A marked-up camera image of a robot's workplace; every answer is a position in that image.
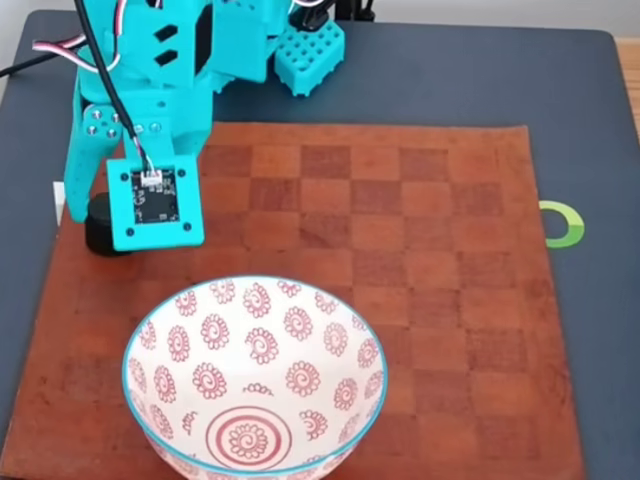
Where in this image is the black cylinder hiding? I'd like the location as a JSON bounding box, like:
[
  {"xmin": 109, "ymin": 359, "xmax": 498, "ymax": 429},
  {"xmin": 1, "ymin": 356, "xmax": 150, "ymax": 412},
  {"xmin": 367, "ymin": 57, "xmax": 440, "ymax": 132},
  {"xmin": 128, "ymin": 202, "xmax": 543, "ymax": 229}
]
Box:
[{"xmin": 83, "ymin": 192, "xmax": 132, "ymax": 257}]

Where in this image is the white bowl with red flowers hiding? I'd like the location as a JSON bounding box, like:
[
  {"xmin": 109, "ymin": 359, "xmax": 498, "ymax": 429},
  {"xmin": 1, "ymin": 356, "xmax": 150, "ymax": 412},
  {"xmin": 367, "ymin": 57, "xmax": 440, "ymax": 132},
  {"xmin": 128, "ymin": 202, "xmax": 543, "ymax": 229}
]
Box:
[{"xmin": 122, "ymin": 274, "xmax": 390, "ymax": 480}]

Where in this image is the teal perforated block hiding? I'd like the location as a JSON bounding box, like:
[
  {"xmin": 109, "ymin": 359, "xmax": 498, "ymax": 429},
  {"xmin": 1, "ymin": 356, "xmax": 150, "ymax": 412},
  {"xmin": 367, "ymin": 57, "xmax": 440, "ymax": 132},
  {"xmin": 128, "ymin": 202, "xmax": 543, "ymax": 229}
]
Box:
[{"xmin": 273, "ymin": 22, "xmax": 347, "ymax": 99}]

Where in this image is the dark blue grey pad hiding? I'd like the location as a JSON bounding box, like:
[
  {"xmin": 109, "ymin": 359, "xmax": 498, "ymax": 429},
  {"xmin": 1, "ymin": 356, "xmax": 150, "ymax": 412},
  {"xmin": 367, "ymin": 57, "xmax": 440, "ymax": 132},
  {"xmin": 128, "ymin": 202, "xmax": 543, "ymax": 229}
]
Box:
[{"xmin": 0, "ymin": 9, "xmax": 640, "ymax": 480}]

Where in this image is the brown checkered board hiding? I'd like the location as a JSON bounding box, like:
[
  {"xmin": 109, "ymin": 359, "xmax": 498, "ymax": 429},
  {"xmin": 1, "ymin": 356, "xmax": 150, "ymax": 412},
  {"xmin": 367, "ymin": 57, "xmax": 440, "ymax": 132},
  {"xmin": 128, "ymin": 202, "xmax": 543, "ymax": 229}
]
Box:
[{"xmin": 0, "ymin": 124, "xmax": 587, "ymax": 480}]

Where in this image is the teal framed camera box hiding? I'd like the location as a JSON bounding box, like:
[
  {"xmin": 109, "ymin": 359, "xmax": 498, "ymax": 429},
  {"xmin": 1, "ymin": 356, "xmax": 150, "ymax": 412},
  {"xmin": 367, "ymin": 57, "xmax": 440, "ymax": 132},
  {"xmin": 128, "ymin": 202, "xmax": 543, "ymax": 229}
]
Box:
[{"xmin": 106, "ymin": 114, "xmax": 206, "ymax": 252}]

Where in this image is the black camera cable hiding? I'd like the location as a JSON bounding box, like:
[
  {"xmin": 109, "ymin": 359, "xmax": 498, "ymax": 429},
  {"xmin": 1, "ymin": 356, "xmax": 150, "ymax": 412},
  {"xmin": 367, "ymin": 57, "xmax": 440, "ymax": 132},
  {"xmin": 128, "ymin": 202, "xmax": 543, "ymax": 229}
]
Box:
[{"xmin": 73, "ymin": 0, "xmax": 154, "ymax": 174}]

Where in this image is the black power cable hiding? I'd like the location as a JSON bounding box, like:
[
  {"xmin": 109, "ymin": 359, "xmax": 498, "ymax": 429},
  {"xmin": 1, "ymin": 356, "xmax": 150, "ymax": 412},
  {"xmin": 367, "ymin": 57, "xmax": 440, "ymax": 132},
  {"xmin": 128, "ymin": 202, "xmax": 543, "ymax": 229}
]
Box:
[{"xmin": 0, "ymin": 52, "xmax": 59, "ymax": 77}]

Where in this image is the white red black ribbon cable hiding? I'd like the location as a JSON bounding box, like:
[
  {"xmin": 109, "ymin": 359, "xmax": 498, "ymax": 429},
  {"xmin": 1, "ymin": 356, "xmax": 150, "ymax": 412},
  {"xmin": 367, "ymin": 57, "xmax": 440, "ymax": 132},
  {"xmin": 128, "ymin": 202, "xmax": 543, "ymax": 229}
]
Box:
[{"xmin": 32, "ymin": 0, "xmax": 129, "ymax": 71}]

